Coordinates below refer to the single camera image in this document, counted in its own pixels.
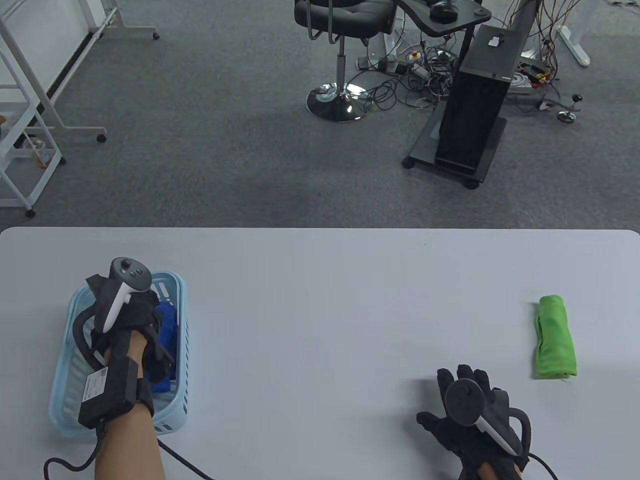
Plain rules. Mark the person's right hand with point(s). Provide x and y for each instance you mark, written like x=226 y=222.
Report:
x=465 y=435

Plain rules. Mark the person's left hand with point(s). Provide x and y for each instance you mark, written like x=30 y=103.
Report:
x=132 y=310

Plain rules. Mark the blue towel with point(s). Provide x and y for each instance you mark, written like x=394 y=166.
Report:
x=169 y=320

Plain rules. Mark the green towel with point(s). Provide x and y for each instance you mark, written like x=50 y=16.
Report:
x=555 y=340

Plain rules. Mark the person's left forearm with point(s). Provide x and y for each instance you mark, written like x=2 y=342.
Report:
x=130 y=450

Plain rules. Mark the grey white right hand controller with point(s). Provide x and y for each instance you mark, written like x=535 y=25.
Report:
x=465 y=402

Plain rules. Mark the grey white hand controller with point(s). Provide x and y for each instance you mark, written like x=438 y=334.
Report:
x=465 y=402
x=130 y=272

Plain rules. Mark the grey white left hand controller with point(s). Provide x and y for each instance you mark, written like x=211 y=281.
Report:
x=130 y=272

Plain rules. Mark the black left wrist box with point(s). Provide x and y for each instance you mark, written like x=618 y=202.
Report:
x=112 y=395

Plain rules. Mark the light blue plastic basket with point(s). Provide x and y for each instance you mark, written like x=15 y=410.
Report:
x=175 y=410

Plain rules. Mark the white shelf rack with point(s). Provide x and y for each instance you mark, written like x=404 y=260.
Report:
x=30 y=107

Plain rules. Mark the black wheeled cart base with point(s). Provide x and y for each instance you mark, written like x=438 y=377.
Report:
x=425 y=150

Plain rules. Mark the white wheeled board stand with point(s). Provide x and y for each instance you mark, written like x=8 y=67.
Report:
x=122 y=15

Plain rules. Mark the black computer tower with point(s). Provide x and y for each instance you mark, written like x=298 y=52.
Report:
x=472 y=115

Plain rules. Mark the black office chair chrome base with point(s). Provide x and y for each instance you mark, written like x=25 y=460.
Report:
x=345 y=12

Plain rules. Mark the white desk leg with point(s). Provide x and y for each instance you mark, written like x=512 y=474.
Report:
x=575 y=45

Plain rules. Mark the black side desk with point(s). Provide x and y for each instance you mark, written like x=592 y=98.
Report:
x=465 y=15

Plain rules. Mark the black computer mouse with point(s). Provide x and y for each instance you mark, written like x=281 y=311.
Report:
x=442 y=11

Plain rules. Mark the white wheeled metal frame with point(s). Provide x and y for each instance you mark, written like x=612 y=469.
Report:
x=47 y=102

